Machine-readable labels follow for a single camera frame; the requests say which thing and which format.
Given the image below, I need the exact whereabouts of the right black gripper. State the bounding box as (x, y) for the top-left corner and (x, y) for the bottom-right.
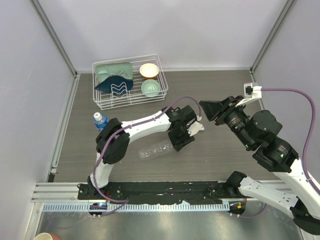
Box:
(198, 95), (254, 149)

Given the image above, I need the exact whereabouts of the clear unlabelled plastic bottle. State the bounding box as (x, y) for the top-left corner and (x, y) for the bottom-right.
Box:
(138, 140), (175, 160)

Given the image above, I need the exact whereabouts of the blue label water bottle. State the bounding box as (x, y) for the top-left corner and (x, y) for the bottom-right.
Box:
(93, 113), (109, 132)

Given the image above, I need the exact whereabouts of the white bottle cap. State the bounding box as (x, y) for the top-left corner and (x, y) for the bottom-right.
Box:
(93, 112), (103, 121)

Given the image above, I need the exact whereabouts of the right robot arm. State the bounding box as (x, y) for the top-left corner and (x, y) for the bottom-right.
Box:
(199, 94), (320, 235)

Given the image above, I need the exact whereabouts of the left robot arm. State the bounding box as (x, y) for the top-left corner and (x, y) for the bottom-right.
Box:
(87, 105), (204, 200)

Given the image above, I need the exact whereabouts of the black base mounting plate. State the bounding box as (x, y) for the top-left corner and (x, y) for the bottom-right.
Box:
(77, 181), (245, 205)

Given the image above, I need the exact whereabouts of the light green bowl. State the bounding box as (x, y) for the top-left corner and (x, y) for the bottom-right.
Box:
(141, 79), (161, 97)

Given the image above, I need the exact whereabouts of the orange white bowl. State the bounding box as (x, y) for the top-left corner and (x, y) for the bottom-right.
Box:
(139, 63), (159, 79)

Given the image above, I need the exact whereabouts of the dark blue leaf plate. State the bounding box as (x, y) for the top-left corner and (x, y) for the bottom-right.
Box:
(94, 75), (134, 95)

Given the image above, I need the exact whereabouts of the light green divided plate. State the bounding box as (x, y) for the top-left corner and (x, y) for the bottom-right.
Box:
(93, 62), (133, 83)

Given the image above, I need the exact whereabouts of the pink cup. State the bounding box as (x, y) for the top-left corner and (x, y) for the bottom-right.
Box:
(48, 232), (62, 240)

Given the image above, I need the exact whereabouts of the beige paper cup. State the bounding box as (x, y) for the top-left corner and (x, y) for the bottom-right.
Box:
(33, 232), (52, 240)

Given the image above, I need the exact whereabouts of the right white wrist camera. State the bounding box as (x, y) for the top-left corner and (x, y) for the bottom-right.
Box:
(236, 82), (262, 107)

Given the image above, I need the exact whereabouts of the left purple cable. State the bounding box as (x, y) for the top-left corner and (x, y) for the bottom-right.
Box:
(91, 96), (203, 216)

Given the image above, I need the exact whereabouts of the purple cable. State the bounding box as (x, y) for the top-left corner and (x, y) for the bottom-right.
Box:
(261, 87), (316, 183)
(91, 96), (203, 216)

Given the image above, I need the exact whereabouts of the white wire dish rack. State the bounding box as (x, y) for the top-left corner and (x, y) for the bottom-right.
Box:
(92, 54), (169, 110)

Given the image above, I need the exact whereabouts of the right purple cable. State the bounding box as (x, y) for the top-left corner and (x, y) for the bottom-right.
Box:
(261, 87), (316, 183)

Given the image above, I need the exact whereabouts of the white slotted cable duct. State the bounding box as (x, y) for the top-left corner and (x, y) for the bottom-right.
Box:
(42, 201), (230, 212)

